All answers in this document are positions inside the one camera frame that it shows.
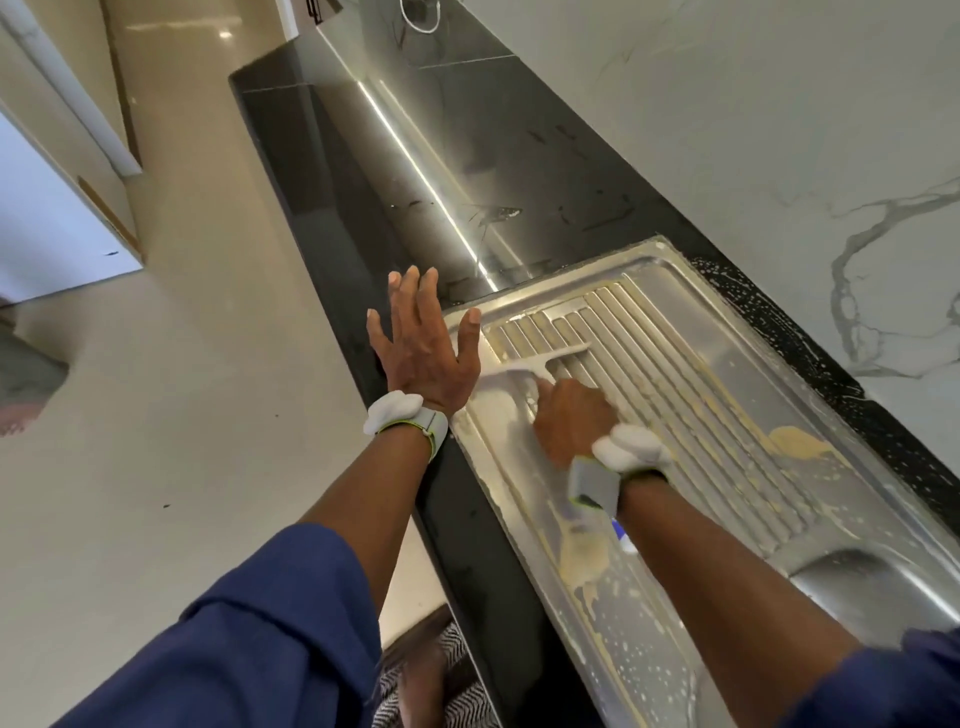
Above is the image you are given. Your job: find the person's right hand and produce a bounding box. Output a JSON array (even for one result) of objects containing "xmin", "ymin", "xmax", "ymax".
[{"xmin": 531, "ymin": 375, "xmax": 621, "ymax": 470}]

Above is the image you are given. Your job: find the person's left forearm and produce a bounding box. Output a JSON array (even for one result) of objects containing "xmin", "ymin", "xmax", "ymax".
[{"xmin": 300, "ymin": 427, "xmax": 437, "ymax": 617}]

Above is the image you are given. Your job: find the person's right forearm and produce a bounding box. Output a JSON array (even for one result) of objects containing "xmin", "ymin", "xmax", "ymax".
[{"xmin": 618, "ymin": 477, "xmax": 864, "ymax": 728}]

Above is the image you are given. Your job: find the white left wrist tracker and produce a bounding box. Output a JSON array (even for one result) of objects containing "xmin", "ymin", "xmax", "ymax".
[{"xmin": 361, "ymin": 390, "xmax": 452, "ymax": 456}]

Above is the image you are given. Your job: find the blue white squeegee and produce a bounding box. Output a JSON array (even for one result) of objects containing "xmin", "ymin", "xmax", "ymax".
[{"xmin": 468, "ymin": 342, "xmax": 632, "ymax": 545}]

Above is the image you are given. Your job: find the striped floor mat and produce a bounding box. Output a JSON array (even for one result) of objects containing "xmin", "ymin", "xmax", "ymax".
[{"xmin": 370, "ymin": 618, "xmax": 504, "ymax": 728}]

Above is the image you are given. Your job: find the white cabinet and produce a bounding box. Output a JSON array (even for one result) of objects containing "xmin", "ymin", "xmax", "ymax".
[{"xmin": 0, "ymin": 0, "xmax": 146, "ymax": 306}]

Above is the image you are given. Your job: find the stainless steel sink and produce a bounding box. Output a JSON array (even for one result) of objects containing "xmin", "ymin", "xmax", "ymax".
[{"xmin": 439, "ymin": 235, "xmax": 960, "ymax": 728}]

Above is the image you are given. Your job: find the person's left hand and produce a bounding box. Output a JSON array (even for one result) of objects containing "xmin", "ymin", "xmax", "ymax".
[{"xmin": 366, "ymin": 265, "xmax": 485, "ymax": 417}]

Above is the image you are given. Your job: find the white cable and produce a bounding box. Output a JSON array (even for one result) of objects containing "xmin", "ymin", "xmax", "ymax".
[{"xmin": 397, "ymin": 0, "xmax": 446, "ymax": 36}]

